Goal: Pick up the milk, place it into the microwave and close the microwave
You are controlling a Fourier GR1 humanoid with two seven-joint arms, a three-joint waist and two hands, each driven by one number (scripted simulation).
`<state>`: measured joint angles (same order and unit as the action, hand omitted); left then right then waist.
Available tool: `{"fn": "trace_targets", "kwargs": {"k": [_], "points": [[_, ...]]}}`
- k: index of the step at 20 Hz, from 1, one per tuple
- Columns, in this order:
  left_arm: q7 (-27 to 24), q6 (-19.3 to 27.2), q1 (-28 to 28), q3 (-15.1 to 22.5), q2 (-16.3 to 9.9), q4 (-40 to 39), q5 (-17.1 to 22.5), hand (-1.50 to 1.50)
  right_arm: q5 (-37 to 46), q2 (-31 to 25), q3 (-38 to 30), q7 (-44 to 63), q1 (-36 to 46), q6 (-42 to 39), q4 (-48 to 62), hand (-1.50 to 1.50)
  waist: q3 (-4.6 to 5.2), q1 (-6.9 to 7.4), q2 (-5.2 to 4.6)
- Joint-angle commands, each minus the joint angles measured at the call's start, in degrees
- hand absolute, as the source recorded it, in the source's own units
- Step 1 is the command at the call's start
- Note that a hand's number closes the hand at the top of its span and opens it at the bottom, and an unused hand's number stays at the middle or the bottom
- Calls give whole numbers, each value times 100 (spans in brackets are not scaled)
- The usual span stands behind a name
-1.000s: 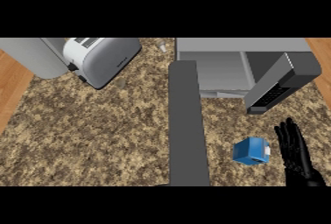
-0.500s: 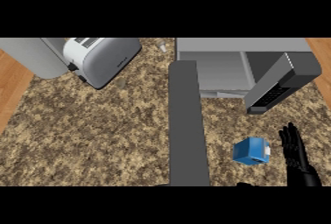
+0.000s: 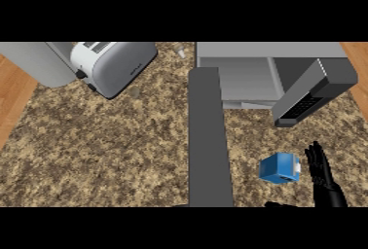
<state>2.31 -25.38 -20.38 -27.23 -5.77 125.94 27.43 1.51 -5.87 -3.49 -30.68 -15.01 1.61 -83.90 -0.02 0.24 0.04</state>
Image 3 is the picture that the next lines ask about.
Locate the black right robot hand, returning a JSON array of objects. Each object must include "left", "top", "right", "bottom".
[{"left": 304, "top": 140, "right": 349, "bottom": 208}]

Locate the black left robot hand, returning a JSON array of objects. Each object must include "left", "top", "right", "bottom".
[{"left": 264, "top": 200, "right": 298, "bottom": 208}]

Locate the blue milk carton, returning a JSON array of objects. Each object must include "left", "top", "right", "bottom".
[{"left": 258, "top": 152, "right": 302, "bottom": 185}]

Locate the dark grey microwave door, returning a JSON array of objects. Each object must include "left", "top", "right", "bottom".
[{"left": 187, "top": 66, "right": 237, "bottom": 208}]

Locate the grey microwave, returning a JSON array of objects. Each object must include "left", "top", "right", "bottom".
[{"left": 194, "top": 41, "right": 360, "bottom": 128}]

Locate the silver toaster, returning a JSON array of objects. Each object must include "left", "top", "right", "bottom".
[{"left": 70, "top": 41, "right": 160, "bottom": 100}]

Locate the grey cylindrical appliance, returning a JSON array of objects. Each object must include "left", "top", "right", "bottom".
[{"left": 0, "top": 41, "right": 80, "bottom": 89}]

